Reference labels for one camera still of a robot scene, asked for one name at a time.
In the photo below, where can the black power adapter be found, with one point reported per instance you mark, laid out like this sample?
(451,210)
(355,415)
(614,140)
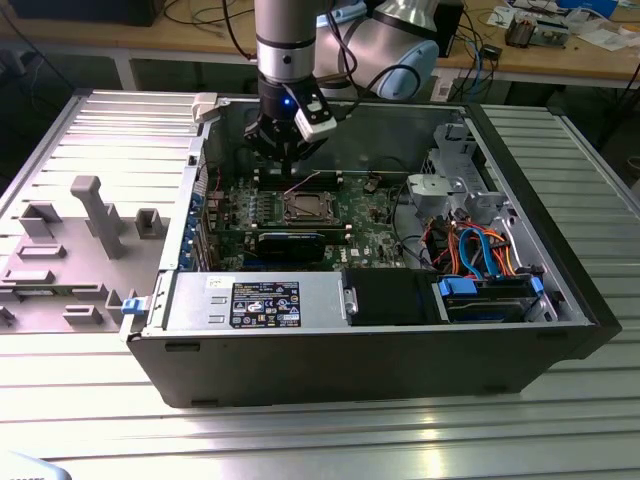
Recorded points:
(492,52)

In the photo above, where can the silver power supply unit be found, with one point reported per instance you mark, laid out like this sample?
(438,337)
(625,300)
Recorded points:
(200,300)

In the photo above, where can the green motherboard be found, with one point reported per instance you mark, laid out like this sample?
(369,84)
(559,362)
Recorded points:
(370,235)

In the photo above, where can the blue plastic latch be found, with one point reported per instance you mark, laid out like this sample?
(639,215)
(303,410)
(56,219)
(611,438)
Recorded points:
(132,306)

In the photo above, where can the black graphics card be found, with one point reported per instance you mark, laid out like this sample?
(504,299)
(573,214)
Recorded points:
(292,245)

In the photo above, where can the grey parts rack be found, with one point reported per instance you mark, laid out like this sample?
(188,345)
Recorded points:
(130,265)

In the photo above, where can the white paper sheet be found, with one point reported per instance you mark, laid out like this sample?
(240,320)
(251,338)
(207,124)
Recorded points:
(500,17)

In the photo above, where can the black monitor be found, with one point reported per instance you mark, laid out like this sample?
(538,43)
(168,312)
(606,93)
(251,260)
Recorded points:
(85,12)

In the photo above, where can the white printed sheet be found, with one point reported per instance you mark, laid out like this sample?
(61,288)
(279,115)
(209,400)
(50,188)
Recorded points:
(447,89)

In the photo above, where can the green RAM stick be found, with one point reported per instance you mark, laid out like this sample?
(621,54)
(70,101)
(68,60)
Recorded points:
(300,229)
(35,292)

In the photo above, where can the metal locking lever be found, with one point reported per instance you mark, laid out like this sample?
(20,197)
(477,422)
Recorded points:
(304,182)

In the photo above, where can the blue box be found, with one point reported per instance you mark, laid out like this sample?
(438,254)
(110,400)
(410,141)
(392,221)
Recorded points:
(587,6)

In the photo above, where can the black rear fan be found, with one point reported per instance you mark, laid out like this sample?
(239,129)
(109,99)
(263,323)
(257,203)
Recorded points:
(240,162)

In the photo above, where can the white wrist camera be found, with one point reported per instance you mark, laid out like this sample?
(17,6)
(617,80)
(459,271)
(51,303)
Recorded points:
(317,127)

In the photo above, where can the silver drive cage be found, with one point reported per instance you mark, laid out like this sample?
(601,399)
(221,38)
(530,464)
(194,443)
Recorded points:
(452,145)

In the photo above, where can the pale grey case latch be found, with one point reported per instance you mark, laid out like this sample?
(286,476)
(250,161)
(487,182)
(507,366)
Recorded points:
(202,107)

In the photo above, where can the silver metal bracket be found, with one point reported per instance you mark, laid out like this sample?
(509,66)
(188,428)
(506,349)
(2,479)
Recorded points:
(425,187)

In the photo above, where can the pale grey device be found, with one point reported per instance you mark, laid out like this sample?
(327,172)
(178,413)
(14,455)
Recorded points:
(25,470)

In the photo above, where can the CPU socket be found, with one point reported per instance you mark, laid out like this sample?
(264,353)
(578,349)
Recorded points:
(287,220)

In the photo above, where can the copper coil component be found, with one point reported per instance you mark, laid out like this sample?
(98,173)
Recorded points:
(520,31)

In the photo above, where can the wooden desk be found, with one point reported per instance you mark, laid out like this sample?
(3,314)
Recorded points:
(210,42)

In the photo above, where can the grey electronic device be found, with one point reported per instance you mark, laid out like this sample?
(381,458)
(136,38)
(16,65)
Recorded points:
(550,35)

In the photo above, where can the hard disk in blue carrier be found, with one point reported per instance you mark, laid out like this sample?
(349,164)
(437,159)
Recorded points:
(455,290)

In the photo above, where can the black tower box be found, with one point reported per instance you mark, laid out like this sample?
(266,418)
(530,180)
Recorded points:
(452,30)

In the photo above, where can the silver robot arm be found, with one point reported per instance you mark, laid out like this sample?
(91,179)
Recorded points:
(285,30)

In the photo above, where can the black PC case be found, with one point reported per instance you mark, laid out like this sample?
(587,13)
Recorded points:
(350,370)

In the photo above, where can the white papers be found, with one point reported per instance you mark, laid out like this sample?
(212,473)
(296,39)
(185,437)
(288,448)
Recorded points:
(607,40)

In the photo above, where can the silver green CPU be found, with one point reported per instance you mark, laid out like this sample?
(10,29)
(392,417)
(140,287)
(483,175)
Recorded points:
(306,206)

